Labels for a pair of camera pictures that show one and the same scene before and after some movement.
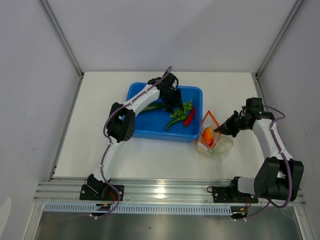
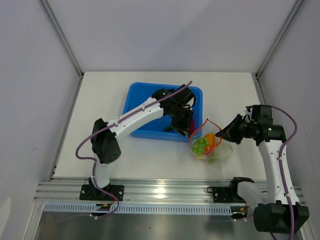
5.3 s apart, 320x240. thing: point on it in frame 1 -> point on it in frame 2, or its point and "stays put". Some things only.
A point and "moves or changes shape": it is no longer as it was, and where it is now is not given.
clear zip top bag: x=215 y=146 moves or changes shape
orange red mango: x=208 y=135 -> x=210 y=143
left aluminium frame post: x=60 y=31 stays put
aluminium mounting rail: x=144 y=190 stays put
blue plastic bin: x=152 y=124 stays put
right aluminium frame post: x=279 y=38 stays put
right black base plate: x=225 y=194 stays put
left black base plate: x=101 y=192 stays put
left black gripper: x=177 y=103 -> x=185 y=127
